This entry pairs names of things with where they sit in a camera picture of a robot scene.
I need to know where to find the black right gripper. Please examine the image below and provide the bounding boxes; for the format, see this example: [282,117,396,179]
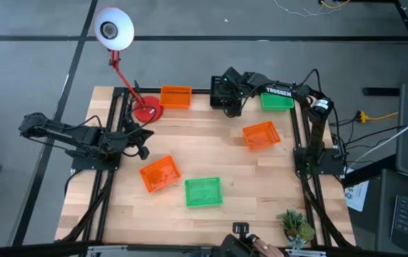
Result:
[224,71,267,119]

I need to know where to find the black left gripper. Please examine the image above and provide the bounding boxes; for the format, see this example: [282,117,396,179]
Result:
[117,123,155,161]

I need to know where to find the red desk lamp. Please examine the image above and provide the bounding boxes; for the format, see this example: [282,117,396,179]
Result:
[93,6,164,124]

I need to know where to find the orange plastic basket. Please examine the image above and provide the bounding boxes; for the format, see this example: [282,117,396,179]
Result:
[242,120,282,152]
[159,85,193,109]
[139,154,182,194]

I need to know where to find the green plastic basket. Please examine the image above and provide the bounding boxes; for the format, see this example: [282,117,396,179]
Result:
[260,92,295,111]
[184,176,224,208]

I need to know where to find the potted succulent plant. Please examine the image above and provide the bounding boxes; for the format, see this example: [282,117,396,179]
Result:
[276,208,317,251]

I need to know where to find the person's hand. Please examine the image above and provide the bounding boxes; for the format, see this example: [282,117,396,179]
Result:
[252,238,280,257]

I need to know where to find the black floor strip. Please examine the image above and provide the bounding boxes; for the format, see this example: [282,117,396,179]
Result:
[362,86,401,97]

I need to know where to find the white paper sheet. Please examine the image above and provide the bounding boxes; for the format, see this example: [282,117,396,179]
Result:
[344,179,370,213]

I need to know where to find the dark grey desk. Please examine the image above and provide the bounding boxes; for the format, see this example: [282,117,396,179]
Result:
[374,168,408,257]

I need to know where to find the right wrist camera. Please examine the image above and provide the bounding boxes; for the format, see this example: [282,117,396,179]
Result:
[219,66,243,94]

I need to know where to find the black aluminium table frame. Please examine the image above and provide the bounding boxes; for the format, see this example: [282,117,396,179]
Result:
[55,86,358,251]

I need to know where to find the thin grey floor wires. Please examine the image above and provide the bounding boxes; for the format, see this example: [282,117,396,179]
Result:
[272,0,335,18]

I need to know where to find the yellow power plug cord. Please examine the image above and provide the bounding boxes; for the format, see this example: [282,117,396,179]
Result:
[354,110,400,124]

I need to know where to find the black bracket block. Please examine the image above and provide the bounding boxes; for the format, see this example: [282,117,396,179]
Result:
[219,233,259,257]

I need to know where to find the yellow floor cable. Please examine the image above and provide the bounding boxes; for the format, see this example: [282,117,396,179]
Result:
[319,0,352,10]

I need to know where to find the white cable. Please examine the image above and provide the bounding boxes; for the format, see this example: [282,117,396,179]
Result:
[347,109,408,168]

